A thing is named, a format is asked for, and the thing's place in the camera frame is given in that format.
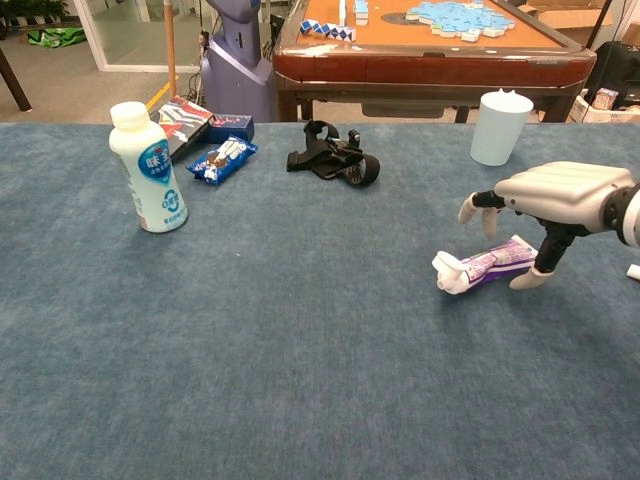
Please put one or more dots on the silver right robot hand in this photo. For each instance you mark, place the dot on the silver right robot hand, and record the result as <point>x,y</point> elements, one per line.
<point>565,187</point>

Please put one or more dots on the small purple white tube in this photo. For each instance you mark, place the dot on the small purple white tube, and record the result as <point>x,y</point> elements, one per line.
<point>485,265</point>

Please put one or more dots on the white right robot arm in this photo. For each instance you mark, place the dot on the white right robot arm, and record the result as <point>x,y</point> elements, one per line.
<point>631,215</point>

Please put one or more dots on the white storage box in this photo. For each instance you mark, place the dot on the white storage box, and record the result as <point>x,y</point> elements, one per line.
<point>600,115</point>

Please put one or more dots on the light blue plastic cup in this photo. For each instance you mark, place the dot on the light blue plastic cup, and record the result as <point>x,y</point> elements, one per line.
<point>497,135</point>

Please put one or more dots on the brown pouch white spout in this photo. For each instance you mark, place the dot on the brown pouch white spout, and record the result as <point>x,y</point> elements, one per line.
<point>634,272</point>

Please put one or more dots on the black bag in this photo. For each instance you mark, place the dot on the black bag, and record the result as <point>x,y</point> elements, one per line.
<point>617,70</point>

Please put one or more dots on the black tripod stand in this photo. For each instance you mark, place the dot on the black tripod stand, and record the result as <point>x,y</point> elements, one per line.
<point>599,25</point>

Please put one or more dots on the cardboard box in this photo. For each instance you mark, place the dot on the cardboard box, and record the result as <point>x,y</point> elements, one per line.
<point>565,17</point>

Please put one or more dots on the brown mahjong table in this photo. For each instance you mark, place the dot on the brown mahjong table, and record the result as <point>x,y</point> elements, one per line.
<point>425,65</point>

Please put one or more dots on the blue mahjong tile pile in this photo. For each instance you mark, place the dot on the blue mahjong tile pile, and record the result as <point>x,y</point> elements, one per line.
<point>460,17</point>

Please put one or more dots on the blue mahjong tile stack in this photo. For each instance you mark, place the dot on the blue mahjong tile stack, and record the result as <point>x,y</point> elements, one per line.
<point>361,10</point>

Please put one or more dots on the blue white snake puzzle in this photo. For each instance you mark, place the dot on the blue white snake puzzle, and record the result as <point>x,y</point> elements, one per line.
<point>330,31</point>

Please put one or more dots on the blue felt table cloth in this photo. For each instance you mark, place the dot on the blue felt table cloth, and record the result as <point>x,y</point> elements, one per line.
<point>320,350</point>

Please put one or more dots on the dark blue flat box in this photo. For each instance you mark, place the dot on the dark blue flat box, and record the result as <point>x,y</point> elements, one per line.
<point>235,127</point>

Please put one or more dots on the blue cookie snack packet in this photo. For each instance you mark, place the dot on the blue cookie snack packet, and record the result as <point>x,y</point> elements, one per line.
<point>222,160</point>

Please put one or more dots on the red black white box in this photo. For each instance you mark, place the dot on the red black white box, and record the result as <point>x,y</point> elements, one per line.
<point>182,122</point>

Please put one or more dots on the white milk bottle blue label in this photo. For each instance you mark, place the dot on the white milk bottle blue label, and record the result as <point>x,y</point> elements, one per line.
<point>155,190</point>

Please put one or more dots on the wooden pole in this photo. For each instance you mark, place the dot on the wooden pole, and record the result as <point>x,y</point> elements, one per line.
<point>170,50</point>

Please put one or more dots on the white framed glass partition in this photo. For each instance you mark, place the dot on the white framed glass partition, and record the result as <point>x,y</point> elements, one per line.
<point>95,45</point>

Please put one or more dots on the green bag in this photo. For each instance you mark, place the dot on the green bag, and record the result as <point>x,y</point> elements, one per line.
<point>55,37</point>

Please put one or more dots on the dark wooden table leg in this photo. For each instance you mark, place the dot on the dark wooden table leg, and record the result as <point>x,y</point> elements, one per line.
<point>15,85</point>

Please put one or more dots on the blue purple robot pedestal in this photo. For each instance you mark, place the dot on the blue purple robot pedestal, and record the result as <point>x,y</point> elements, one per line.
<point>235,75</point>

